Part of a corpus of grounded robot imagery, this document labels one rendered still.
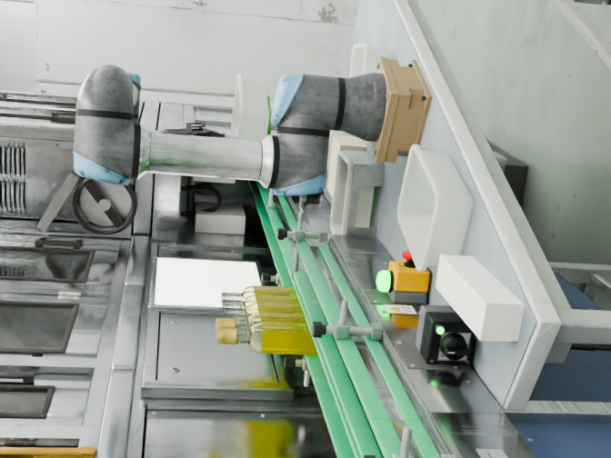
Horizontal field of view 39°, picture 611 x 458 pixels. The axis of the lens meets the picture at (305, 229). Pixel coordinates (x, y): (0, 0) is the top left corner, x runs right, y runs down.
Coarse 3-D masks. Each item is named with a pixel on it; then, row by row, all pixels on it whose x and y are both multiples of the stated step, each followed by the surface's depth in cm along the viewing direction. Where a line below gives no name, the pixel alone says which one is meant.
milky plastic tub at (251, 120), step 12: (240, 84) 222; (252, 84) 226; (264, 84) 228; (240, 96) 217; (252, 96) 220; (264, 96) 222; (240, 108) 213; (252, 108) 216; (264, 108) 217; (240, 120) 212; (252, 120) 214; (264, 120) 215; (240, 132) 214; (252, 132) 216; (264, 132) 217
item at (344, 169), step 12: (336, 168) 233; (348, 168) 217; (336, 180) 234; (348, 180) 218; (336, 192) 235; (348, 192) 218; (336, 204) 236; (348, 204) 220; (336, 216) 237; (336, 228) 235
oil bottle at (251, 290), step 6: (246, 288) 213; (252, 288) 212; (258, 288) 213; (264, 288) 213; (270, 288) 213; (276, 288) 214; (282, 288) 214; (288, 288) 215; (294, 288) 215; (246, 294) 210; (252, 294) 210; (264, 294) 210; (270, 294) 210; (276, 294) 211; (282, 294) 211; (288, 294) 211; (294, 294) 211
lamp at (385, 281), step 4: (380, 272) 176; (384, 272) 176; (388, 272) 176; (392, 272) 176; (380, 276) 175; (384, 276) 175; (388, 276) 175; (392, 276) 175; (376, 280) 177; (380, 280) 175; (384, 280) 175; (388, 280) 175; (392, 280) 175; (376, 284) 177; (380, 284) 175; (384, 284) 175; (388, 284) 175; (392, 284) 175; (380, 288) 176; (384, 288) 175; (388, 288) 175; (392, 288) 175; (388, 292) 177
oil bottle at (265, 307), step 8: (256, 304) 202; (264, 304) 202; (272, 304) 202; (280, 304) 203; (288, 304) 203; (296, 304) 204; (248, 312) 199; (256, 312) 199; (264, 312) 199; (272, 312) 199; (280, 312) 200; (288, 312) 200; (296, 312) 200
